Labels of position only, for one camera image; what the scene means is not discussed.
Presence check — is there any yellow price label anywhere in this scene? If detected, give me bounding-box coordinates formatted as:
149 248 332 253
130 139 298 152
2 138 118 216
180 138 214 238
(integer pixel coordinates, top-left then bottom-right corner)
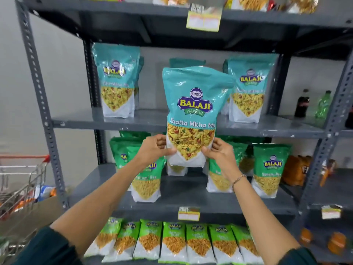
186 4 223 32
321 205 343 220
178 207 201 222

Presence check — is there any metal shopping cart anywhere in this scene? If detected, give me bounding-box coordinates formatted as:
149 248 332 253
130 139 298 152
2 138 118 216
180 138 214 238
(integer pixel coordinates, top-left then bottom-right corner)
0 154 52 221

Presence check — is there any person's right forearm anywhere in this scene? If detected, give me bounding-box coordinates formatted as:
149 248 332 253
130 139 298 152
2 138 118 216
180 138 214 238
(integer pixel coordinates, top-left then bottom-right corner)
231 174 301 265

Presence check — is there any row of light green packets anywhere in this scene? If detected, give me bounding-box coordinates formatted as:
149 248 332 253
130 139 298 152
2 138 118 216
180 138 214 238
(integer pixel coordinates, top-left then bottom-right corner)
84 217 264 265

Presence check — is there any orange drink bottle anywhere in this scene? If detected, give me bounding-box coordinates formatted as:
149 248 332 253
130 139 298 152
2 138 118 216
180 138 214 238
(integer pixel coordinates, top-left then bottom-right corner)
328 232 347 256
300 227 313 245
319 159 336 187

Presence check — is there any teal snack packet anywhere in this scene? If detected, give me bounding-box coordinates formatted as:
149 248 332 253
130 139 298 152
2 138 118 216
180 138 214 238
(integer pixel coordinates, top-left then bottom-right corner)
169 58 206 69
162 66 235 168
220 59 231 116
227 54 278 124
92 43 140 119

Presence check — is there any group of dark green packets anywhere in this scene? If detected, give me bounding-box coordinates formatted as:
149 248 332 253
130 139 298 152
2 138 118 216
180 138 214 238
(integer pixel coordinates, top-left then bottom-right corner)
109 131 292 203

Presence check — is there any person's right hand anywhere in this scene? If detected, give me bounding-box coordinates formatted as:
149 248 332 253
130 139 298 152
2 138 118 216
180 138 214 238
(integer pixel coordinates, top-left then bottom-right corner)
201 137 244 181

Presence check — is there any person's left hand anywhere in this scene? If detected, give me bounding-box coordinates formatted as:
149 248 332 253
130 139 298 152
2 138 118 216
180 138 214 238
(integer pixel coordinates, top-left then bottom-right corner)
134 134 177 170

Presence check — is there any dark cola bottle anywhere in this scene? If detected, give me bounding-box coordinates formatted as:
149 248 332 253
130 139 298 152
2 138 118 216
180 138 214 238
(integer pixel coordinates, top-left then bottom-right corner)
294 89 310 118
345 105 353 130

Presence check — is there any brown cardboard box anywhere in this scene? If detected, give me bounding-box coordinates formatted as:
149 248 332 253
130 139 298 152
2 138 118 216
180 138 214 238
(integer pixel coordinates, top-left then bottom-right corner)
0 195 64 240

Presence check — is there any orange snack packet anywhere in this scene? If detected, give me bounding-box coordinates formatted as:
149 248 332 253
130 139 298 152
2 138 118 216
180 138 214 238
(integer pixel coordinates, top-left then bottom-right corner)
281 155 313 187

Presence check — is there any grey metal shelf rack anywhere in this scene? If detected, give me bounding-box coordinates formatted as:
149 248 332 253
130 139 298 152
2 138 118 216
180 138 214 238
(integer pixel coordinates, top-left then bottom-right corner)
15 0 353 265
279 50 353 265

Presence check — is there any dark green sleeve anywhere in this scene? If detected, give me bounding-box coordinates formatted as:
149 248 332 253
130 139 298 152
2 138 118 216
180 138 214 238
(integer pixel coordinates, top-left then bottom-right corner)
12 226 83 265
278 247 318 265

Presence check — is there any green plastic bottle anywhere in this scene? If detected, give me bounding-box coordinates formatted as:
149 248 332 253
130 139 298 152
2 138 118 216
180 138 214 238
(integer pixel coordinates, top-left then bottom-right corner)
315 90 332 119

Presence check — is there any blue white packet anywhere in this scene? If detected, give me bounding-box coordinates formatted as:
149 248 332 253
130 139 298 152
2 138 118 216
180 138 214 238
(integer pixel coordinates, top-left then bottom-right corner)
34 185 56 202

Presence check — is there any thin metal bracelet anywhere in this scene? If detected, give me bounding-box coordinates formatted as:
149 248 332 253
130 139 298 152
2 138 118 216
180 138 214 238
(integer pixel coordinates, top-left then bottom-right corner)
232 174 247 191

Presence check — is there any person's left forearm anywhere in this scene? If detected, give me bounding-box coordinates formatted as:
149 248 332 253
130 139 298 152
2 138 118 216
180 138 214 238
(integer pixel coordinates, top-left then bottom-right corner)
50 158 148 256

